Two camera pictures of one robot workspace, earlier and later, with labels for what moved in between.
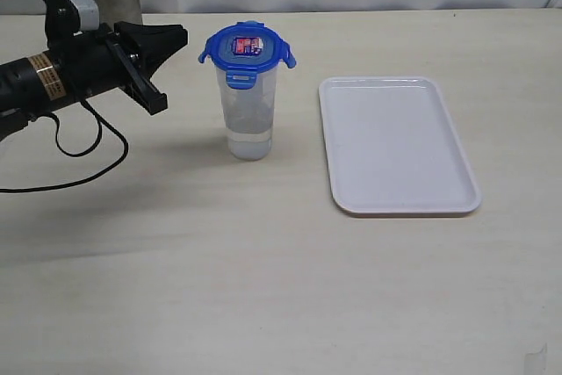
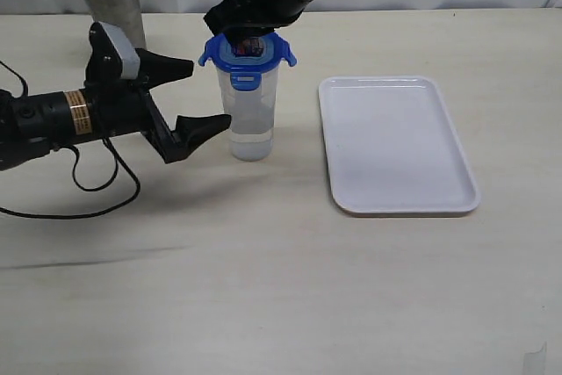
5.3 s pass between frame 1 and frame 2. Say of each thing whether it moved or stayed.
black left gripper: moved
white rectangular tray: stayed
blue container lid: stayed
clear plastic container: stayed
